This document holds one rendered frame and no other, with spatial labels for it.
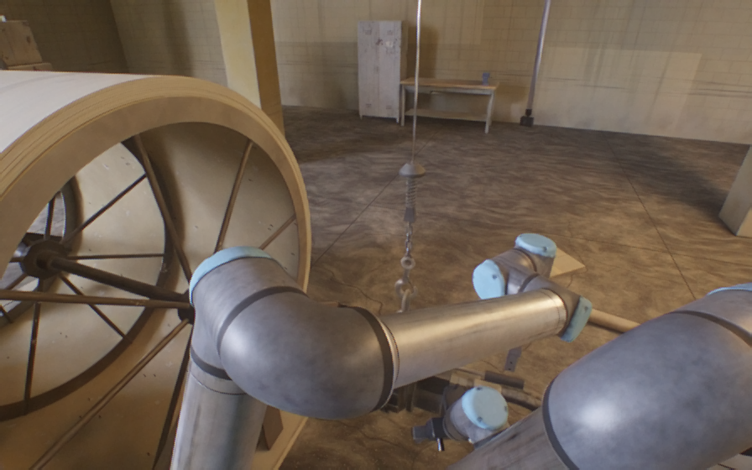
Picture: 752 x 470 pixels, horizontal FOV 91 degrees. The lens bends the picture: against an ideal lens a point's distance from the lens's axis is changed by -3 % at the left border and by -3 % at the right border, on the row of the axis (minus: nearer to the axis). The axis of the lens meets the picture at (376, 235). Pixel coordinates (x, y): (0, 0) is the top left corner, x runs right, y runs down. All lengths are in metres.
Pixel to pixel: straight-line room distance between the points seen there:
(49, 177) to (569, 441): 1.15
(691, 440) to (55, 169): 1.23
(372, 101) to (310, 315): 8.28
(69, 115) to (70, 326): 2.19
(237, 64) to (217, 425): 5.40
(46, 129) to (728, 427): 1.26
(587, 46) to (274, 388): 8.73
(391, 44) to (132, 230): 6.41
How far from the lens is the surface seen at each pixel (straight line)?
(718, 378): 0.39
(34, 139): 1.18
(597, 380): 0.39
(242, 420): 0.56
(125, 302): 1.40
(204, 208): 2.59
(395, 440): 2.24
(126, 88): 1.31
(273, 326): 0.39
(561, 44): 8.87
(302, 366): 0.38
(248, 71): 5.66
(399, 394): 1.21
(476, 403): 0.90
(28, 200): 1.18
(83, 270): 2.12
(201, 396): 0.54
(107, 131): 1.26
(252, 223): 2.38
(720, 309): 0.45
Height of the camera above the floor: 1.89
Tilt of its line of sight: 29 degrees down
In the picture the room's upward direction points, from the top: straight up
